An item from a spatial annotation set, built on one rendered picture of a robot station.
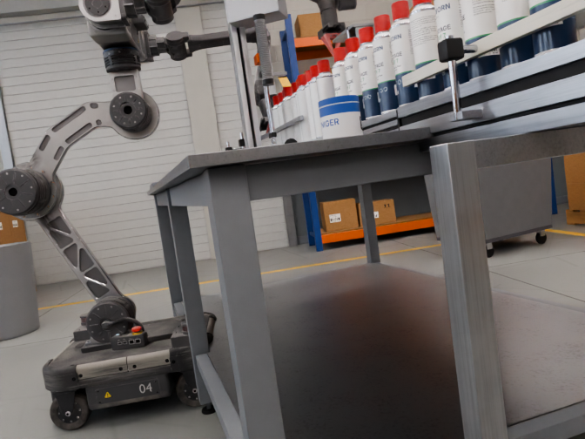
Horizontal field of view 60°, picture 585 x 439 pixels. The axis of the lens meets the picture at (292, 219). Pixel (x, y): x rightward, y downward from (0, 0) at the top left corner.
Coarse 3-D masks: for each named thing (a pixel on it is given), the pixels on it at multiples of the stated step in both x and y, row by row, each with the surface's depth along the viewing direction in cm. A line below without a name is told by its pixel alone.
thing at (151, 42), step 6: (144, 30) 218; (144, 36) 218; (150, 36) 220; (156, 36) 222; (150, 42) 218; (156, 42) 219; (162, 42) 219; (150, 48) 219; (156, 48) 219; (162, 48) 220; (150, 54) 218; (156, 54) 222; (150, 60) 223
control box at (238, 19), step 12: (228, 0) 156; (240, 0) 155; (252, 0) 154; (264, 0) 153; (276, 0) 152; (228, 12) 157; (240, 12) 155; (252, 12) 154; (264, 12) 153; (276, 12) 153; (240, 24) 160; (252, 24) 162
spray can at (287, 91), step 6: (288, 90) 166; (288, 96) 166; (282, 102) 167; (288, 102) 165; (288, 108) 165; (288, 114) 165; (288, 120) 166; (288, 132) 166; (294, 132) 166; (288, 138) 167; (294, 138) 166
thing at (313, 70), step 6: (312, 66) 142; (312, 72) 142; (318, 72) 141; (312, 78) 142; (312, 84) 141; (312, 90) 142; (312, 96) 142; (318, 96) 141; (312, 102) 143; (312, 108) 144; (318, 108) 141; (318, 114) 142; (318, 120) 142; (318, 126) 142; (318, 132) 142
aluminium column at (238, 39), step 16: (224, 0) 164; (240, 32) 162; (240, 48) 163; (240, 64) 162; (240, 80) 162; (240, 96) 163; (240, 112) 167; (256, 112) 164; (256, 128) 164; (256, 144) 164
